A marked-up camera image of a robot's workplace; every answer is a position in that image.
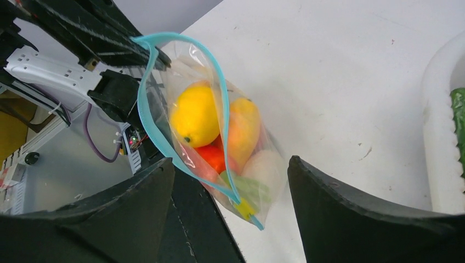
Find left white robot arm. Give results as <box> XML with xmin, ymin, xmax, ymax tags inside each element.
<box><xmin>1</xmin><ymin>1</ymin><xmax>150</xmax><ymax>130</ymax></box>

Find white plastic basin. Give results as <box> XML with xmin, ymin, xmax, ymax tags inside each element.
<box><xmin>421</xmin><ymin>32</ymin><xmax>464</xmax><ymax>214</ymax></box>

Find round green cabbage toy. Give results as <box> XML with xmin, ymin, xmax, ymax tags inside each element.
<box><xmin>450</xmin><ymin>87</ymin><xmax>464</xmax><ymax>178</ymax></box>

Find clear zip top bag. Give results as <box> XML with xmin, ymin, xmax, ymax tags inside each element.
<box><xmin>133</xmin><ymin>32</ymin><xmax>287</xmax><ymax>230</ymax></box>

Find white egg toy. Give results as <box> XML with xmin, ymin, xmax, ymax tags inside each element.
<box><xmin>241</xmin><ymin>150</ymin><xmax>287</xmax><ymax>192</ymax></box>

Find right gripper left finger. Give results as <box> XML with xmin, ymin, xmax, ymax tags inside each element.
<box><xmin>1</xmin><ymin>158</ymin><xmax>175</xmax><ymax>262</ymax></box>

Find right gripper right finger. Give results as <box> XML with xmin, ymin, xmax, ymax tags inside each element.
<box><xmin>287</xmin><ymin>156</ymin><xmax>464</xmax><ymax>262</ymax></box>

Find yellow orange mango toy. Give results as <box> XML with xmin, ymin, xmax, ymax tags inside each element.
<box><xmin>228</xmin><ymin>97</ymin><xmax>261</xmax><ymax>173</ymax></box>

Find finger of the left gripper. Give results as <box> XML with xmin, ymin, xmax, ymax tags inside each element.
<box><xmin>21</xmin><ymin>1</ymin><xmax>150</xmax><ymax>68</ymax></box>

